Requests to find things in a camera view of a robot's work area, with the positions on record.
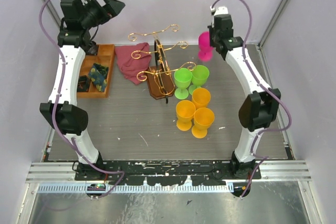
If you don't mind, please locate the green wine glass left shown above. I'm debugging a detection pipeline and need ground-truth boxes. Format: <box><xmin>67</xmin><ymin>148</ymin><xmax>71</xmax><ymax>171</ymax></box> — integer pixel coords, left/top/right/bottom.
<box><xmin>174</xmin><ymin>68</ymin><xmax>192</xmax><ymax>100</ymax></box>

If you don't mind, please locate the orange wine glass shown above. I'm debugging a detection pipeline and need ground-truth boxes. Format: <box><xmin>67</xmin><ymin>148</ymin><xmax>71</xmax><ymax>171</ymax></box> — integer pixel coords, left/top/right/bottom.
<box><xmin>192</xmin><ymin>108</ymin><xmax>215</xmax><ymax>138</ymax></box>
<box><xmin>192</xmin><ymin>88</ymin><xmax>211</xmax><ymax>109</ymax></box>
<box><xmin>176</xmin><ymin>100</ymin><xmax>196</xmax><ymax>131</ymax></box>

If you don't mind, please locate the green wine glass right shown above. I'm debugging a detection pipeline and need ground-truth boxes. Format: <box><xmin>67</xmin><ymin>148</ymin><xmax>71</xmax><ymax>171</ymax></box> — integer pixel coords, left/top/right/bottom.
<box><xmin>188</xmin><ymin>65</ymin><xmax>209</xmax><ymax>95</ymax></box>

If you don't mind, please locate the orange wine glass back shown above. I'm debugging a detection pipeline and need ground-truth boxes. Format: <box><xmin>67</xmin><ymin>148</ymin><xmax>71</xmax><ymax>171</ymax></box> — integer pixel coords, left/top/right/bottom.
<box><xmin>192</xmin><ymin>88</ymin><xmax>211</xmax><ymax>109</ymax></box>

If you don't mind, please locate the red cloth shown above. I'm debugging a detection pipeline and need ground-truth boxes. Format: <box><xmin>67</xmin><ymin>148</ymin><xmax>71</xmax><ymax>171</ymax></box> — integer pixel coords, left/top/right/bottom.
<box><xmin>115</xmin><ymin>42</ymin><xmax>152</xmax><ymax>85</ymax></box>

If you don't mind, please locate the blue floral fabric pouch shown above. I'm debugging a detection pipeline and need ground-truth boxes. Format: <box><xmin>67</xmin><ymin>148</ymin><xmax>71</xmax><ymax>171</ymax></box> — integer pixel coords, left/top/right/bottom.
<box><xmin>88</xmin><ymin>63</ymin><xmax>109</xmax><ymax>92</ymax></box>

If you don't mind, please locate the pink wine glass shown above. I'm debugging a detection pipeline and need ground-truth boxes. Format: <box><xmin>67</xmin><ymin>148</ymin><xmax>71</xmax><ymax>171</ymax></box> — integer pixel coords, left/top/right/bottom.
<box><xmin>198</xmin><ymin>31</ymin><xmax>213</xmax><ymax>62</ymax></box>

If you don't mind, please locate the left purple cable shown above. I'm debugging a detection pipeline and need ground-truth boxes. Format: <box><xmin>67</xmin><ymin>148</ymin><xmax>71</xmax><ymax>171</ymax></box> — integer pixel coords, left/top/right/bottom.
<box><xmin>38</xmin><ymin>0</ymin><xmax>125</xmax><ymax>198</ymax></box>

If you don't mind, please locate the orange wine glass front right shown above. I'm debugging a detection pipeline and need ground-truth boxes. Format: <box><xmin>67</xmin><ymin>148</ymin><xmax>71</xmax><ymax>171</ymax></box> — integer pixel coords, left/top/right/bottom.
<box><xmin>192</xmin><ymin>108</ymin><xmax>215</xmax><ymax>138</ymax></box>

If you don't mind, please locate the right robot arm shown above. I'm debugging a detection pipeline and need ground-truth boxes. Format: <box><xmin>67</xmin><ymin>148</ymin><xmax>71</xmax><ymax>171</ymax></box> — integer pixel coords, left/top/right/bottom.
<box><xmin>208</xmin><ymin>14</ymin><xmax>281</xmax><ymax>179</ymax></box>

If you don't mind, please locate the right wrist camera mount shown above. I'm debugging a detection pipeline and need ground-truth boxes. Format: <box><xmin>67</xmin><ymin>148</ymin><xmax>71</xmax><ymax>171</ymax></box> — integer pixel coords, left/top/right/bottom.
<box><xmin>210</xmin><ymin>6</ymin><xmax>229</xmax><ymax>17</ymax></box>

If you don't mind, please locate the green wine glass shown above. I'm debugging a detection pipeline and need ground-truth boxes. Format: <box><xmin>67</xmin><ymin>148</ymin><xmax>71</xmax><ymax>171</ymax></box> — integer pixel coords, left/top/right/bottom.
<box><xmin>174</xmin><ymin>68</ymin><xmax>192</xmax><ymax>100</ymax></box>
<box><xmin>188</xmin><ymin>65</ymin><xmax>209</xmax><ymax>95</ymax></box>

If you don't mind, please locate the aluminium frame rail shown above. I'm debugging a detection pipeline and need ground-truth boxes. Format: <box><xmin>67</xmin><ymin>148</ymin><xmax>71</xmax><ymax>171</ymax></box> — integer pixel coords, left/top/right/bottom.
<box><xmin>26</xmin><ymin>160</ymin><xmax>311</xmax><ymax>197</ymax></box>

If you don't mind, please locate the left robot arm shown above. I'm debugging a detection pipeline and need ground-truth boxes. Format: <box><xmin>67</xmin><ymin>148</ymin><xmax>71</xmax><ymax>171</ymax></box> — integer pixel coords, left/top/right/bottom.
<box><xmin>39</xmin><ymin>0</ymin><xmax>125</xmax><ymax>180</ymax></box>

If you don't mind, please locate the small dark item in tray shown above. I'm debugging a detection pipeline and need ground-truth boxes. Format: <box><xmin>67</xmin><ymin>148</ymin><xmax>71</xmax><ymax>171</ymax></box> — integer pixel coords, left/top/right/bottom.
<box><xmin>77</xmin><ymin>75</ymin><xmax>90</xmax><ymax>92</ymax></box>

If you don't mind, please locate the wooden tray organizer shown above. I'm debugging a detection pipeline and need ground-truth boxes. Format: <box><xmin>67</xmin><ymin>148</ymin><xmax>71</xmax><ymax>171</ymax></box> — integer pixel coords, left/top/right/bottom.
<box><xmin>77</xmin><ymin>44</ymin><xmax>115</xmax><ymax>99</ymax></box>

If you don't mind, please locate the orange wine glass front left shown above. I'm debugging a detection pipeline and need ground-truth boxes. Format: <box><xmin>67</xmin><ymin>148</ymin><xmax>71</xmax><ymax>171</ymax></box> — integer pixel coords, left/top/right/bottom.
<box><xmin>176</xmin><ymin>100</ymin><xmax>196</xmax><ymax>131</ymax></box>

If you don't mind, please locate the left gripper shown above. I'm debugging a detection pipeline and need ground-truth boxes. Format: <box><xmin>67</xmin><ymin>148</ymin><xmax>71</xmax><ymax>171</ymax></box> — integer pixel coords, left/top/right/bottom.
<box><xmin>82</xmin><ymin>0</ymin><xmax>125</xmax><ymax>29</ymax></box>

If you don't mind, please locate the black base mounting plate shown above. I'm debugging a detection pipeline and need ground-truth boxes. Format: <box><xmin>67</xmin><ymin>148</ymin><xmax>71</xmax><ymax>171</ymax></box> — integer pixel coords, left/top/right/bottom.
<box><xmin>71</xmin><ymin>159</ymin><xmax>261</xmax><ymax>186</ymax></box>

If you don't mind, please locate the gold wire wine glass rack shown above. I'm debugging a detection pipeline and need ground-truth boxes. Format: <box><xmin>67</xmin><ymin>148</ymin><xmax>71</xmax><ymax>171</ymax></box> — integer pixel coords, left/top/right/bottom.
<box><xmin>128</xmin><ymin>24</ymin><xmax>188</xmax><ymax>103</ymax></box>

